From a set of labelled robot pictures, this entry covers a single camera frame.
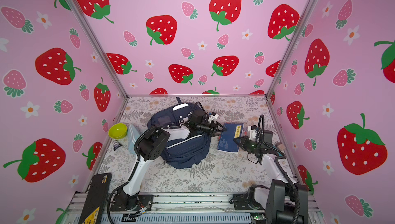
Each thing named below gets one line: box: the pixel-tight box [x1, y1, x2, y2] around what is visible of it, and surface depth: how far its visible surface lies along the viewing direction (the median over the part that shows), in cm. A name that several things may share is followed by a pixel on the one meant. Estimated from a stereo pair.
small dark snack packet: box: [112, 140, 123, 152], surface depth 94 cm
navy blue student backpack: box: [147, 96, 212, 170], surface depth 90 cm
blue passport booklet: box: [217, 122, 244, 153], surface depth 88 cm
